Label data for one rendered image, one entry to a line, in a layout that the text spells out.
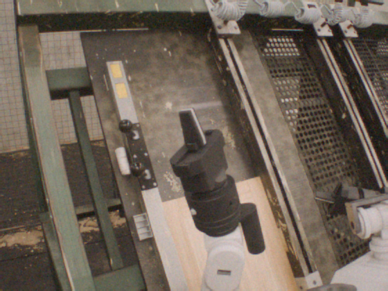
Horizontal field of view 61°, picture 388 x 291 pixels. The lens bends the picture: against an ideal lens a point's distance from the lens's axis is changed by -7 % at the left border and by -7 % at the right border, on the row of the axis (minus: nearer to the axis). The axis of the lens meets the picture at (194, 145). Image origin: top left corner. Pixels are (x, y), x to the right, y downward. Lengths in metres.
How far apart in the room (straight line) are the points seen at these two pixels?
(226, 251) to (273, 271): 0.59
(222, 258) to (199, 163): 0.18
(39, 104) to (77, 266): 0.45
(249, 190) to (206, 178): 0.64
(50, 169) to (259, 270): 0.69
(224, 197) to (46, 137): 0.57
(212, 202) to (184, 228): 0.49
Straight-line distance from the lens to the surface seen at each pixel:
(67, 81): 1.16
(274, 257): 1.18
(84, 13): 1.16
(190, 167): 0.51
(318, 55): 1.66
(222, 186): 0.57
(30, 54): 1.11
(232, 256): 0.61
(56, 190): 0.94
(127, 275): 1.03
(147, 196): 0.99
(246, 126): 1.22
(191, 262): 1.04
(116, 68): 1.13
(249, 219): 0.61
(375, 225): 0.74
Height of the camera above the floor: 1.77
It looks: 19 degrees down
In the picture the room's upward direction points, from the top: straight up
